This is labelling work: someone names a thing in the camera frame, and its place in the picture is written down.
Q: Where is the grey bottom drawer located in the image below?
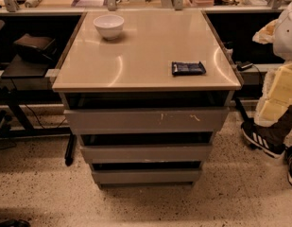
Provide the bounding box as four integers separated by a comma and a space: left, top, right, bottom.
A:
92, 169, 201, 184

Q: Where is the small black device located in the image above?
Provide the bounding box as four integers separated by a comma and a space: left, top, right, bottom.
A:
237, 61, 252, 71

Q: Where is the black box on shelf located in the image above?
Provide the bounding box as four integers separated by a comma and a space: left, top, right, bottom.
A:
13, 33, 57, 63

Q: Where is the white ceramic bowl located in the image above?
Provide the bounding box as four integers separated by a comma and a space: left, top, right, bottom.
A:
94, 14, 124, 40

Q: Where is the black object bottom left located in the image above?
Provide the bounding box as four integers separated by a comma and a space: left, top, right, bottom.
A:
0, 219, 31, 227

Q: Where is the grey top drawer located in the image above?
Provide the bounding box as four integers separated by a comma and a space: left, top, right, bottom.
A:
64, 107, 229, 134

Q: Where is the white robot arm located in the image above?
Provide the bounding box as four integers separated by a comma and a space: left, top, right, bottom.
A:
252, 2, 292, 127

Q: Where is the grey drawer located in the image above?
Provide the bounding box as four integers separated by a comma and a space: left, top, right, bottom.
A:
64, 107, 229, 134
92, 169, 201, 184
80, 144, 213, 164

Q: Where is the dark low side shelf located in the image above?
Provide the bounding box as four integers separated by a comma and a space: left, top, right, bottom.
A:
1, 55, 53, 79

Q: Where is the dark trouser leg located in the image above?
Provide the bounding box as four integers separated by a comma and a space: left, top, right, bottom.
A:
261, 105, 292, 145

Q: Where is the dark blue snack packet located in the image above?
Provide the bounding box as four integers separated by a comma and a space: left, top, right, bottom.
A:
171, 61, 206, 76

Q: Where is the grey drawer cabinet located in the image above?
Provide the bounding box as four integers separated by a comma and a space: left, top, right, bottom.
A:
51, 9, 243, 188

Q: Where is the black adidas sneaker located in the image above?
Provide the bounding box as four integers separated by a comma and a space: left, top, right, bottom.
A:
241, 121, 285, 158

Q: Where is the black leaning bar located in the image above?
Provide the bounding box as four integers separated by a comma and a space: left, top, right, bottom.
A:
64, 134, 76, 166

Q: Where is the grey middle drawer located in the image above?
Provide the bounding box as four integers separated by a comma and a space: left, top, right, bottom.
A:
80, 144, 213, 164

